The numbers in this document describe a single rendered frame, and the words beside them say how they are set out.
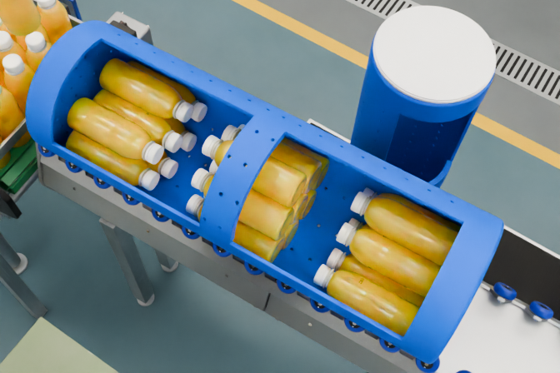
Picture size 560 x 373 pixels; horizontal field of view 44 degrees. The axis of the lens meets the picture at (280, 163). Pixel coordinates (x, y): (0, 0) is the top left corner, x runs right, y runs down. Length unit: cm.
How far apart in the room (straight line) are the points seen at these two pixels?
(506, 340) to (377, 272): 30
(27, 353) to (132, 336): 112
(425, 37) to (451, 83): 14
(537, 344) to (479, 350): 11
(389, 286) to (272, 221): 26
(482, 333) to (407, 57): 61
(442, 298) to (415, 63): 63
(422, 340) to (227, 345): 123
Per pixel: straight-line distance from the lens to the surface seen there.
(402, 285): 130
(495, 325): 146
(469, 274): 114
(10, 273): 214
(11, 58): 157
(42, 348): 128
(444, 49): 163
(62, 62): 135
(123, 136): 135
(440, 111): 157
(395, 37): 163
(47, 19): 168
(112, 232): 186
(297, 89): 279
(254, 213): 125
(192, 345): 235
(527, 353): 147
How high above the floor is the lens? 225
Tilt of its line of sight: 60 degrees down
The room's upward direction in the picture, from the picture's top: 3 degrees clockwise
